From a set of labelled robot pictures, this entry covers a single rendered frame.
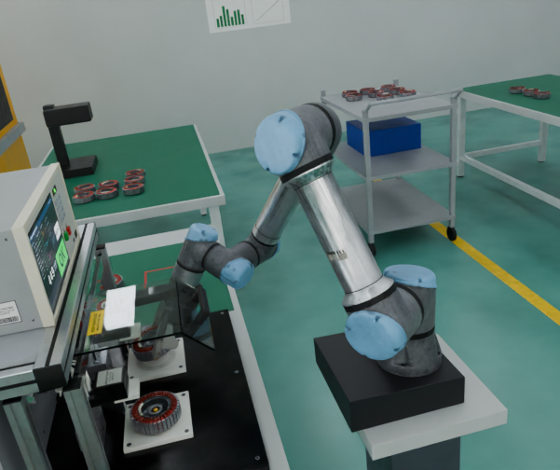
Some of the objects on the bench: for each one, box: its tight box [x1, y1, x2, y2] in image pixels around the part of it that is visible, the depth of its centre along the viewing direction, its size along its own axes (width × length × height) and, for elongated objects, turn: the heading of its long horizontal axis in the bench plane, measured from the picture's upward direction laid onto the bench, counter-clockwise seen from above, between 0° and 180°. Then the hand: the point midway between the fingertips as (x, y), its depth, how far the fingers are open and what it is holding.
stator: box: [130, 391, 182, 435], centre depth 127 cm, size 11×11×4 cm
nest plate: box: [123, 391, 193, 453], centre depth 128 cm, size 15×15×1 cm
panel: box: [0, 389, 58, 470], centre depth 129 cm, size 1×66×30 cm, turn 26°
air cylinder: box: [75, 406, 106, 452], centre depth 125 cm, size 5×8×6 cm
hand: (151, 343), depth 148 cm, fingers closed on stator, 13 cm apart
